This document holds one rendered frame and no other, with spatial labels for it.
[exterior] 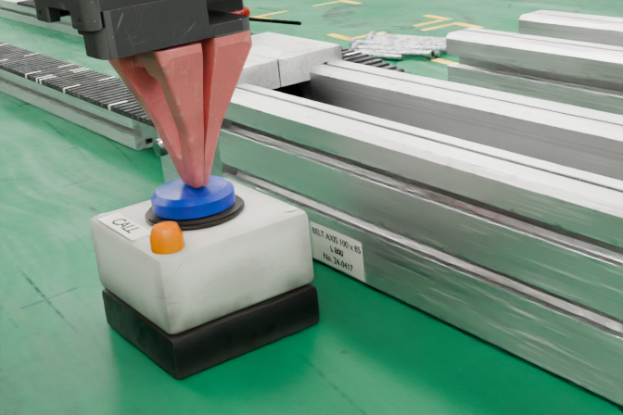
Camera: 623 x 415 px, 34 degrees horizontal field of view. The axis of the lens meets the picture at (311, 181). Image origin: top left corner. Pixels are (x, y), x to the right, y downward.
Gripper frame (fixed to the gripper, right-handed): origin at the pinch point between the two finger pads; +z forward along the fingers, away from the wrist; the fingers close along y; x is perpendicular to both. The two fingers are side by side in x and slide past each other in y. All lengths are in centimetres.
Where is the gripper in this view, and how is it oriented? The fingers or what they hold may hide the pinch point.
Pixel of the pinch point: (193, 168)
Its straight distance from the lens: 48.2
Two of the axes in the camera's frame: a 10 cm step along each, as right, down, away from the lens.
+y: 8.2, -2.7, 5.1
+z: 1.1, 9.4, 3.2
